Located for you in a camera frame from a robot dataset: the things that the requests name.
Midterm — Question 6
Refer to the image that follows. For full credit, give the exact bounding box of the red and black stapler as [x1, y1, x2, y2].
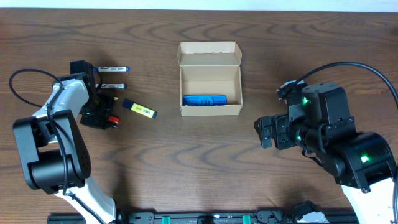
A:
[108, 115, 120, 128]

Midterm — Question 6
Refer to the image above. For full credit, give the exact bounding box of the brown cardboard box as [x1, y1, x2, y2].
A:
[177, 41, 243, 116]

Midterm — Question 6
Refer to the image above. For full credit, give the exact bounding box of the blue plastic case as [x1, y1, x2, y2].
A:
[183, 95, 228, 106]

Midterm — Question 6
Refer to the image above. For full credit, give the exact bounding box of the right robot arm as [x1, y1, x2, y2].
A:
[254, 82, 397, 223]

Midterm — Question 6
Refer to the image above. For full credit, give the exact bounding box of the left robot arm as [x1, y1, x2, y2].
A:
[13, 60, 129, 223]

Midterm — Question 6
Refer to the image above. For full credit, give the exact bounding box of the black whiteboard marker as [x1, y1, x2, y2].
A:
[100, 83, 127, 89]

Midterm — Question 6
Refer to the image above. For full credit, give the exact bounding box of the yellow highlighter pen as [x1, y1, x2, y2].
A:
[122, 99, 157, 119]

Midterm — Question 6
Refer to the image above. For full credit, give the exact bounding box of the blue whiteboard marker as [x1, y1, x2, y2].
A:
[94, 67, 130, 72]

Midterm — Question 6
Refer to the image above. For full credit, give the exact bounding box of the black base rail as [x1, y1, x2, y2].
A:
[47, 210, 358, 224]

